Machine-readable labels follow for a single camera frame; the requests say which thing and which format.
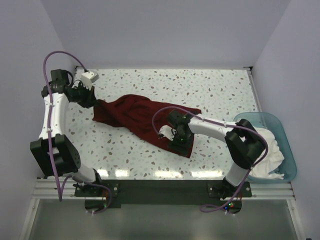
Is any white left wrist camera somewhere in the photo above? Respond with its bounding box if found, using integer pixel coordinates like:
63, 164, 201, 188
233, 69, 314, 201
80, 71, 99, 90

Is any translucent blue plastic basket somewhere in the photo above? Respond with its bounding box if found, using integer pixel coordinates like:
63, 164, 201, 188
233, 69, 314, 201
233, 112, 297, 184

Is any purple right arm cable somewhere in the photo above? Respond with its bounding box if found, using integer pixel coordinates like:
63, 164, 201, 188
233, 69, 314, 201
152, 106, 269, 215

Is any aluminium extrusion rail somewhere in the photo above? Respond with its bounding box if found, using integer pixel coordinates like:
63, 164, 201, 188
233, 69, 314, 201
20, 179, 307, 240

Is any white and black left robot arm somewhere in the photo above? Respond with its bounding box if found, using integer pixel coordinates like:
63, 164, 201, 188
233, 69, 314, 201
30, 69, 104, 196

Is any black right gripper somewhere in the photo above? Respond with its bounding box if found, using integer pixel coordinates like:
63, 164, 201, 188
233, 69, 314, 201
167, 129, 194, 157

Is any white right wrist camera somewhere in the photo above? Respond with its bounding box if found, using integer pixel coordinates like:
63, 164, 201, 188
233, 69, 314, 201
158, 125, 176, 141

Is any white crumpled t-shirt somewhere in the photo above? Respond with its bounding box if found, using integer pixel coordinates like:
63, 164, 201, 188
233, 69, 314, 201
249, 126, 285, 182

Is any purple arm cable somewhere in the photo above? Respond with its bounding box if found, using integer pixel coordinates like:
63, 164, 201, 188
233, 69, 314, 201
152, 106, 269, 215
43, 50, 111, 215

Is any dark red t-shirt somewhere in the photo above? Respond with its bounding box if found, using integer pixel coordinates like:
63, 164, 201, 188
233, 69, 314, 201
92, 94, 193, 158

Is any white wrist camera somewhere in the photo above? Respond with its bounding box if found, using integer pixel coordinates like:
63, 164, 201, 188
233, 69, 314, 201
80, 71, 99, 90
158, 125, 176, 141

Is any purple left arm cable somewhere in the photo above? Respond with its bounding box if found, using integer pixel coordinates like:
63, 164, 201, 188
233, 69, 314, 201
43, 50, 111, 215

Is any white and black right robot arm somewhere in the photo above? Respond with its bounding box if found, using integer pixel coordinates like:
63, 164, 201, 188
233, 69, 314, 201
159, 110, 268, 197

